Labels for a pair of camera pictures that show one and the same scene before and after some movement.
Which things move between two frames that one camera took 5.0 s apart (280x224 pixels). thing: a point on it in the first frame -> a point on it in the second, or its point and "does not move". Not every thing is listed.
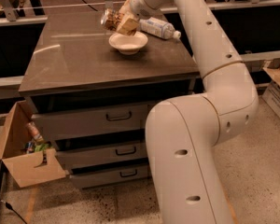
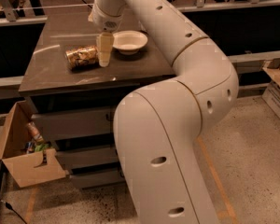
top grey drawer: x=91 y=120 does not move
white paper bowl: x=127 y=44 does not move
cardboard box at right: x=276 y=95 does not move
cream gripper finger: x=128 y=23 -> x=105 y=42
